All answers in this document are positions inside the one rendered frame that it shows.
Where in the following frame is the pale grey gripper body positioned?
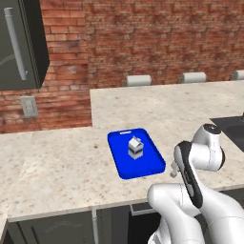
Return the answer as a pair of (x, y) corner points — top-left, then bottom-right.
(170, 159), (179, 178)

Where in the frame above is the blue tray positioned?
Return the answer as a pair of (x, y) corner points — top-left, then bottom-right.
(107, 127), (167, 181)

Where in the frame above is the white and blue milk carton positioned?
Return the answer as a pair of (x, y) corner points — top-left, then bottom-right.
(127, 135), (145, 161)

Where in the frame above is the dark appliance under counter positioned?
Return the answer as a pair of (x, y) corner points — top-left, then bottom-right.
(128, 203), (164, 244)

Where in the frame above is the black hob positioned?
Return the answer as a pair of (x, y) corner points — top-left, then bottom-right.
(209, 112), (244, 153)

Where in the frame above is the dark grey base cupboard door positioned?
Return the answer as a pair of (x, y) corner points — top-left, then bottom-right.
(5, 211), (96, 244)

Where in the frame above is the grey appliance handle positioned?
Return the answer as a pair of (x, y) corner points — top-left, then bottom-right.
(130, 203), (156, 217)

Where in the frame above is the grey base cupboard handle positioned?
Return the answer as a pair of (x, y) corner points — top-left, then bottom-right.
(91, 207), (100, 244)

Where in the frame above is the grey wall socket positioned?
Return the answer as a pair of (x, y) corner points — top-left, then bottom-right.
(19, 95), (39, 119)

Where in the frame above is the dark grey wall cupboard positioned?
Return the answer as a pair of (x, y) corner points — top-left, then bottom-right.
(0, 0), (51, 92)

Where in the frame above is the grey cupboard bar handle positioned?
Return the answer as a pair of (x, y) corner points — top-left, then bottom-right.
(3, 7), (30, 82)

